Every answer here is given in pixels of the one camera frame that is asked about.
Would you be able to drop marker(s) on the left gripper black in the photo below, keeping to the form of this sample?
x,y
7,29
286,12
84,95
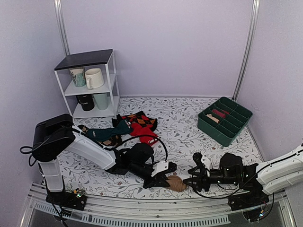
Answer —
x,y
159,179

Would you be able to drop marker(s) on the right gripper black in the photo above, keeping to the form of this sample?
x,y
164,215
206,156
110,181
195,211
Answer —
x,y
200,182

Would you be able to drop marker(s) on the tan ribbed sock brown cuff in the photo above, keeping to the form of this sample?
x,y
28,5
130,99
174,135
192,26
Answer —
x,y
176,184

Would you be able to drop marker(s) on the green divided storage box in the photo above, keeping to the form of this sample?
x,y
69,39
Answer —
x,y
226,131

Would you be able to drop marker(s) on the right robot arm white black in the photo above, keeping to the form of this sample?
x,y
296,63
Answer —
x,y
265,178

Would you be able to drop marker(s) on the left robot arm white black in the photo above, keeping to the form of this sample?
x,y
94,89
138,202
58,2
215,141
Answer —
x,y
59,134

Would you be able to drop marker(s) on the red sock white trim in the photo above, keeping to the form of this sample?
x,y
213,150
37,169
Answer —
x,y
145,134

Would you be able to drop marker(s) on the floral patterned table mat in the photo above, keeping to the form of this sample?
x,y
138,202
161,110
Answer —
x,y
180,139

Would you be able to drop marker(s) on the argyle sock brown beige left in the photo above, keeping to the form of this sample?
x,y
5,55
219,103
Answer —
x,y
110,142

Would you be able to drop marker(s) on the argyle brown orange sock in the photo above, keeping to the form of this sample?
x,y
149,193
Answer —
x,y
143,120

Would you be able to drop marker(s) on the rolled beige sock in box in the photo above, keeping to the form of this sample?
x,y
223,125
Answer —
x,y
213,118

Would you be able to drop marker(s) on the dark teal sock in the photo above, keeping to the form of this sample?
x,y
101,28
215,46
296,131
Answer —
x,y
101,135

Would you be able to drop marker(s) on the rolled red sock in box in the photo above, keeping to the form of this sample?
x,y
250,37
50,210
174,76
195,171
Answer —
x,y
221,113

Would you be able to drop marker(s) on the black sock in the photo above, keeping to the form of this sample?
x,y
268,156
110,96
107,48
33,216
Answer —
x,y
117,120

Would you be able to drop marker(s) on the pale green mug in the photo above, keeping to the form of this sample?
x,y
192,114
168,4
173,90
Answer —
x,y
101,101

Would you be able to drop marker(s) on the black mug white text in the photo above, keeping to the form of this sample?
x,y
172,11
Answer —
x,y
86,102

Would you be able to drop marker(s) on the cream ceramic mug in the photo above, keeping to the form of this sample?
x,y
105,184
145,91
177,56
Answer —
x,y
94,78

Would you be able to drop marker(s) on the white metal shelf black top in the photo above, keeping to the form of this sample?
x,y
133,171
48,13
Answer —
x,y
103,59

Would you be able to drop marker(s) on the teal patterned mug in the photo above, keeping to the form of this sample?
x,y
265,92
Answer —
x,y
78,76

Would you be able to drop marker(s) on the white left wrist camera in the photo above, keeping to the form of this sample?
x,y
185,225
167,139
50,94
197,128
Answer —
x,y
159,167

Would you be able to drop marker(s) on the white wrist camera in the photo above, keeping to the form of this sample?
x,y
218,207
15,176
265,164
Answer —
x,y
159,167
200,159

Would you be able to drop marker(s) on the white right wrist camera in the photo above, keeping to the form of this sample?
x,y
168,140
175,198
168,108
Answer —
x,y
200,159

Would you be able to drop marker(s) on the aluminium front rail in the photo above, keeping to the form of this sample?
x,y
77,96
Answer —
x,y
105,211

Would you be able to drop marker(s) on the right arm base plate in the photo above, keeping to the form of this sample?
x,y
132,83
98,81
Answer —
x,y
249,200

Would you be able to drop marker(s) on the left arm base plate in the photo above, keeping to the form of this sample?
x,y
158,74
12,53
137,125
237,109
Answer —
x,y
74,200

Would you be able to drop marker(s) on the right aluminium corner post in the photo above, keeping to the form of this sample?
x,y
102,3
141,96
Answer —
x,y
248,47

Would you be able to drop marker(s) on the aluminium corner post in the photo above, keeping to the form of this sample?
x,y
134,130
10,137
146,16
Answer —
x,y
61,26
248,47

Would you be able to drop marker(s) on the left aluminium corner post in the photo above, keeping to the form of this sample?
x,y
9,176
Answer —
x,y
61,26

